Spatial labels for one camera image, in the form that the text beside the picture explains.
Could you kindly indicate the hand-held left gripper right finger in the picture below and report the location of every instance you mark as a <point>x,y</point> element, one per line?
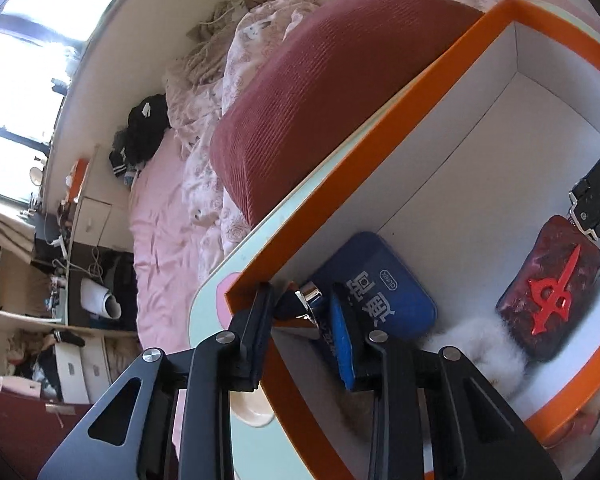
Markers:
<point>342,345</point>

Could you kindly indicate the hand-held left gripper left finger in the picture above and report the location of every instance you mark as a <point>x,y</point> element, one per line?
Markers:
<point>257,330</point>

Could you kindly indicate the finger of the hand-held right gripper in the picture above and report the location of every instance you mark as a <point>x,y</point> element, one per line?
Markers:
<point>597,195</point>

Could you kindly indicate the small dark blue silver item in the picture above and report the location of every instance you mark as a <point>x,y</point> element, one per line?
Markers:
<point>307,296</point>

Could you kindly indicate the blue rectangular tin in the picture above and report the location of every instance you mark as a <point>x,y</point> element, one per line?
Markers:
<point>405,305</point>

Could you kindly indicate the orange cardboard box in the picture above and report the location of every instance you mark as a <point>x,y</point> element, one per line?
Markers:
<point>480,160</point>

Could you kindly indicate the white fluffy pom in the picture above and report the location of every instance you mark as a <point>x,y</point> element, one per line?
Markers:
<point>480,345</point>

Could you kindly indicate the red rectangular pouch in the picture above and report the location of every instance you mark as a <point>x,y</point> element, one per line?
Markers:
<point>530,320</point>

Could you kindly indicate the pink bed sheet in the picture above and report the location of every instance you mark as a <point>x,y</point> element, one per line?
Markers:
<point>165,240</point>

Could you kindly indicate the rolled white paper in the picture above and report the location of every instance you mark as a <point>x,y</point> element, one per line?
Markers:
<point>100,300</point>

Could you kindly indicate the white drawer cabinet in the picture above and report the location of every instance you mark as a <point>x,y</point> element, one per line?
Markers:
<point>80,370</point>

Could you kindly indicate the white desk with drawers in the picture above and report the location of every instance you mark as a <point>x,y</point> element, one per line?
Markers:
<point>95,210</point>

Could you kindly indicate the red ribbed pillow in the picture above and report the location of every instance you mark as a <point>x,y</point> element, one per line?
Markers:
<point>320,110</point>

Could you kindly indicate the black clothes pile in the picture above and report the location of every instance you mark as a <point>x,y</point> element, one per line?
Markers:
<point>145,130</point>

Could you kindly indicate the dark red door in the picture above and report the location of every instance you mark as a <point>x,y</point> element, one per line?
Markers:
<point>20,435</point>

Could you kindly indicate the beige knit blanket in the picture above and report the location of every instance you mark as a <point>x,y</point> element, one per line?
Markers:
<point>205,60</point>

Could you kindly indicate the pale floral quilt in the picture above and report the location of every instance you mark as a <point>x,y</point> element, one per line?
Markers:
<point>260,35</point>

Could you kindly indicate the large window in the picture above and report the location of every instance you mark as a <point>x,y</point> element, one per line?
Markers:
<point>25,60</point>

